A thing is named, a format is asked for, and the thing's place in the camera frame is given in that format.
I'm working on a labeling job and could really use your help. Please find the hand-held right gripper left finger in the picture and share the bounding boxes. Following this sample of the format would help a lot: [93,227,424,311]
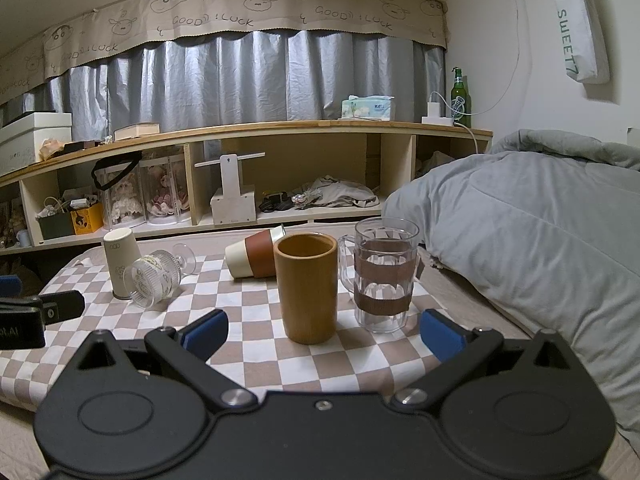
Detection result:
[76,309,257,414]

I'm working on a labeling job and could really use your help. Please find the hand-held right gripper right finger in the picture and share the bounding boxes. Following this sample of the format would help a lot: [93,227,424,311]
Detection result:
[389,308,582,414]

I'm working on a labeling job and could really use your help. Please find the brown and white cup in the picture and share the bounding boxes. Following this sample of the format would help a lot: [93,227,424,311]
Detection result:
[224,224,287,280]

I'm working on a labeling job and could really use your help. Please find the white paper cup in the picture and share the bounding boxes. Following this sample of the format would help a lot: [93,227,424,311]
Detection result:
[103,227,141,299]

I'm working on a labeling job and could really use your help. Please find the tan wooden cup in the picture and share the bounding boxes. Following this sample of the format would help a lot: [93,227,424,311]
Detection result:
[273,232,339,345]

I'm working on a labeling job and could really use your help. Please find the brown white checkered cloth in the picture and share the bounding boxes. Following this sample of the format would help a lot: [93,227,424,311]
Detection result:
[0,251,453,414]

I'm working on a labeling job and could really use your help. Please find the dark green box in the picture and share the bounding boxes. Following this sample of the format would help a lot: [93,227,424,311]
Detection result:
[37,209,76,240]

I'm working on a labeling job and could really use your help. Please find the clear glass goblet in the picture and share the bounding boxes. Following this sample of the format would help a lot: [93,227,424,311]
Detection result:
[122,243,197,309]

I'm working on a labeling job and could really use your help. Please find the glass mug with brown bands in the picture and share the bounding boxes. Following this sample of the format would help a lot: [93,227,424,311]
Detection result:
[337,217,421,334]

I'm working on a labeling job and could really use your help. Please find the yellow cartoon box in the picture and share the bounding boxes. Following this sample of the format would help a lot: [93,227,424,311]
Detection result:
[69,203,105,235]

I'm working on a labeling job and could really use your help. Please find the clear doll display case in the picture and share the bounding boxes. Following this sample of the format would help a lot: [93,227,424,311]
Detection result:
[106,161,147,226]
[141,152,194,226]

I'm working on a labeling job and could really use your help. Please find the grey duvet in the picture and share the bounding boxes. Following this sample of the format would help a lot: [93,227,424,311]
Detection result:
[381,128,640,443]

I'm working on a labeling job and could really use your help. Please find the white wooden stand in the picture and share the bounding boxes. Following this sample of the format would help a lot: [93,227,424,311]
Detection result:
[194,154,266,226]

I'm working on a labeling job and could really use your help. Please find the crumpled brown paper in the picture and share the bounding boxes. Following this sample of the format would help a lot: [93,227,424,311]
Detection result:
[38,138,66,161]

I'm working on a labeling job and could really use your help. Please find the white storage box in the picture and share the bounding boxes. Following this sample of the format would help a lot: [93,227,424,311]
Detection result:
[0,112,74,164]

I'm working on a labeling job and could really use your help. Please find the grey crumpled clothing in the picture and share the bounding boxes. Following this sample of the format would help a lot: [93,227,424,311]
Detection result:
[294,175,381,210]

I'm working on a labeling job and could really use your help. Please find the cream hardcover book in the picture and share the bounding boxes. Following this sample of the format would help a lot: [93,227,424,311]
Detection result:
[113,122,161,141]

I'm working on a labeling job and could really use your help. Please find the wooden shelf unit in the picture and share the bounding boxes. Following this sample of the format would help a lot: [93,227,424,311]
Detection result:
[0,120,494,257]

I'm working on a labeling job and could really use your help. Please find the green glass bottle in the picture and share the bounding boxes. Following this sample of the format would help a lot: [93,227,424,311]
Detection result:
[450,67,472,129]

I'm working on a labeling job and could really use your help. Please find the green white tissue box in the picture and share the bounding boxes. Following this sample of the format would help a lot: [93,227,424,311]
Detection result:
[341,94,396,121]

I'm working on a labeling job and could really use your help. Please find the silver grey curtain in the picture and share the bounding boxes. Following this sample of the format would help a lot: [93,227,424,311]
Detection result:
[0,29,447,129]

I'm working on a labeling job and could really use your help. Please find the white tote bag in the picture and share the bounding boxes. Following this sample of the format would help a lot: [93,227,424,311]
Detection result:
[549,0,612,85]

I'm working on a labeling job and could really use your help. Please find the beige cartoon print valance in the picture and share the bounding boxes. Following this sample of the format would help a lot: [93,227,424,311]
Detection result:
[0,0,449,107]

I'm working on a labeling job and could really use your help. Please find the clear bag with black handles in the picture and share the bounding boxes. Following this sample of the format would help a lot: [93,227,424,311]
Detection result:
[90,152,143,192]

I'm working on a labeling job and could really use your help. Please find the black tangled straps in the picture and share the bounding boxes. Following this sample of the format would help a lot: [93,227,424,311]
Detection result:
[259,190,297,212]

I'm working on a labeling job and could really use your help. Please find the white power cable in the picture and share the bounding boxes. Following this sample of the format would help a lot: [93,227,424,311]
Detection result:
[452,119,482,154]

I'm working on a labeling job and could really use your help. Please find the thin wall wire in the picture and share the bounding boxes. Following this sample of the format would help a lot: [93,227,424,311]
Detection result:
[469,0,532,117]

